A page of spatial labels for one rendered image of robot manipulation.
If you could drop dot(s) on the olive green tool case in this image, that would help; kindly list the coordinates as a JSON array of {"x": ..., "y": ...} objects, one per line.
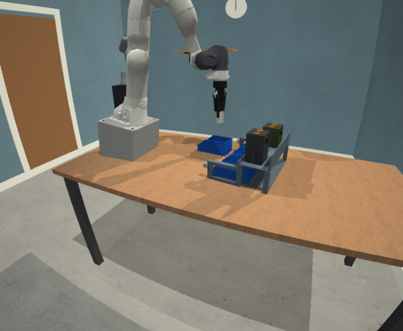
[{"x": 275, "y": 137}]

